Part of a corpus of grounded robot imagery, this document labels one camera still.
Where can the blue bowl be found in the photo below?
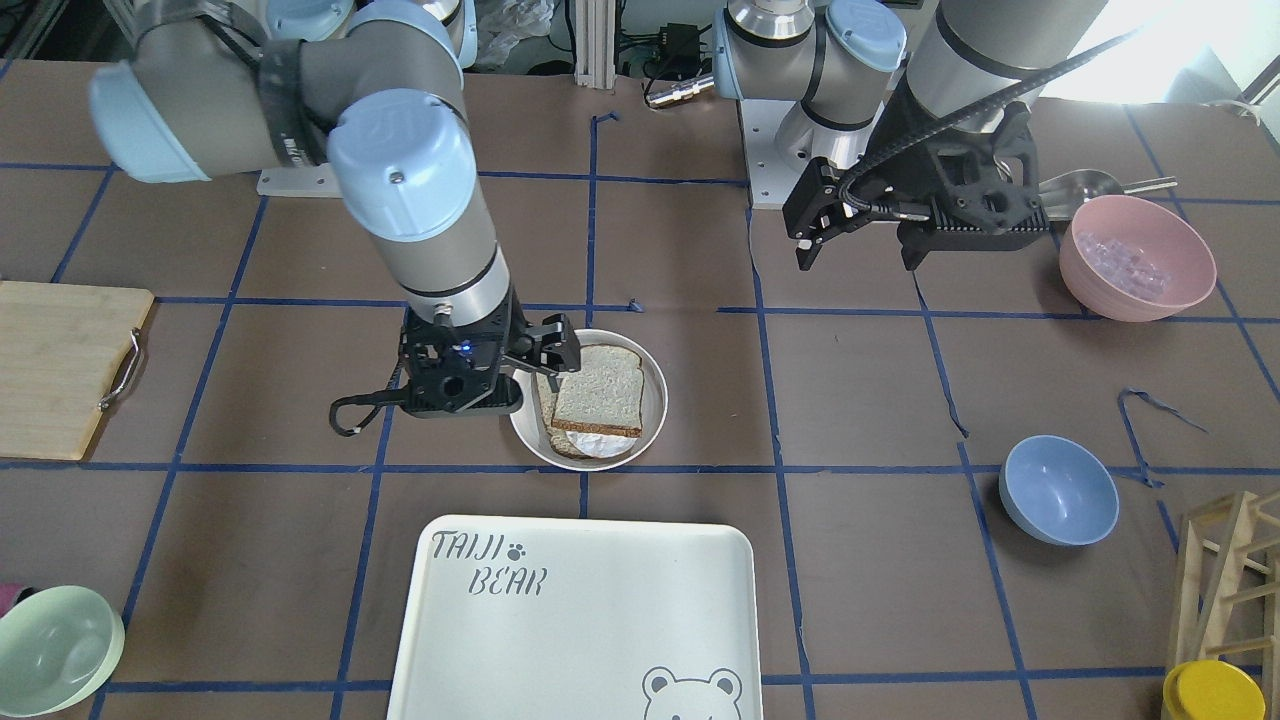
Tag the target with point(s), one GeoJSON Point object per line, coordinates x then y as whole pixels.
{"type": "Point", "coordinates": [1058, 492]}

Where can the aluminium frame post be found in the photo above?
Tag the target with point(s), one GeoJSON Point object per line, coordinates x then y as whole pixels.
{"type": "Point", "coordinates": [595, 25]}

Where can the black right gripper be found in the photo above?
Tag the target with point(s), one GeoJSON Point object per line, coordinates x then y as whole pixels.
{"type": "Point", "coordinates": [516, 336]}

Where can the wooden cutting board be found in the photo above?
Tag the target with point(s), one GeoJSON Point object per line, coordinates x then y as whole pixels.
{"type": "Point", "coordinates": [62, 348]}

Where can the wooden cup rack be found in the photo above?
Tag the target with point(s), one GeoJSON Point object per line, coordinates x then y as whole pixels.
{"type": "Point", "coordinates": [1225, 594]}

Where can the fried egg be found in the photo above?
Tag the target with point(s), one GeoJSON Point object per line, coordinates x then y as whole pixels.
{"type": "Point", "coordinates": [596, 445]}

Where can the yellow cup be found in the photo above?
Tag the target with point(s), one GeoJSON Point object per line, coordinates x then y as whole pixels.
{"type": "Point", "coordinates": [1211, 689]}

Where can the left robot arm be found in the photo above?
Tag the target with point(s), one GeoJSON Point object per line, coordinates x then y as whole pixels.
{"type": "Point", "coordinates": [933, 135]}

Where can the white round plate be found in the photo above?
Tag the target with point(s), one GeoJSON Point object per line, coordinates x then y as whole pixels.
{"type": "Point", "coordinates": [533, 422]}

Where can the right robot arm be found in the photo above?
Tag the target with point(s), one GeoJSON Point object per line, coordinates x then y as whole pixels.
{"type": "Point", "coordinates": [210, 92]}

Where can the pink bowl with ice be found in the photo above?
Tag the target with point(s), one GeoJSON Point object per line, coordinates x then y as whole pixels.
{"type": "Point", "coordinates": [1131, 260]}

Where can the metal scoop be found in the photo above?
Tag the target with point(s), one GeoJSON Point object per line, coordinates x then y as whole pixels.
{"type": "Point", "coordinates": [1062, 196]}

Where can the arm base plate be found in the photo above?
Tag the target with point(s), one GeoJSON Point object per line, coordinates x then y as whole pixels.
{"type": "Point", "coordinates": [300, 183]}
{"type": "Point", "coordinates": [770, 160]}

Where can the green bowl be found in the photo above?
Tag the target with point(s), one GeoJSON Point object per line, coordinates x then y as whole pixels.
{"type": "Point", "coordinates": [57, 648]}

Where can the white bear tray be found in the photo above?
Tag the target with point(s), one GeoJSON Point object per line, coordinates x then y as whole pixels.
{"type": "Point", "coordinates": [543, 618]}

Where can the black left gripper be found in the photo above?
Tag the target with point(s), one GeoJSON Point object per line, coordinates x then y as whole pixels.
{"type": "Point", "coordinates": [886, 183]}

